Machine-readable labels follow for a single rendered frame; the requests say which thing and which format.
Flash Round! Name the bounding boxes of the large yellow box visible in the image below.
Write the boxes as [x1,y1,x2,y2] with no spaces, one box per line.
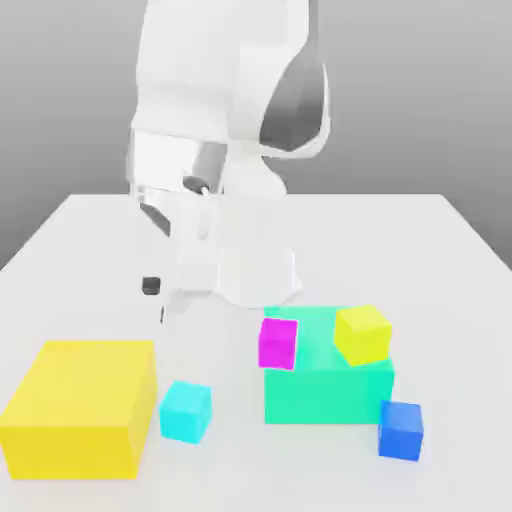
[0,339,158,481]

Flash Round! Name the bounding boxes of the small yellow cube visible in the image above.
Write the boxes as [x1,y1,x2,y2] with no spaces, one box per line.
[334,304,394,368]

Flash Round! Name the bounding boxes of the small blue cube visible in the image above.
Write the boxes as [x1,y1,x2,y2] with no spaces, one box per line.
[377,399,425,464]

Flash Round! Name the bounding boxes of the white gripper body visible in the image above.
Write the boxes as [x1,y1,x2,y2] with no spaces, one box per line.
[156,288,198,326]

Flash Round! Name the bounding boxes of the large green box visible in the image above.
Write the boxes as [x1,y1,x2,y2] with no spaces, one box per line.
[262,305,396,426]

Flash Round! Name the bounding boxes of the small cyan cube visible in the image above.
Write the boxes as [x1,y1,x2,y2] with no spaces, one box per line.
[158,380,213,445]

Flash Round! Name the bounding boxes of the small magenta cube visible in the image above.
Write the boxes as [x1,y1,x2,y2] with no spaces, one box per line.
[257,317,300,372]

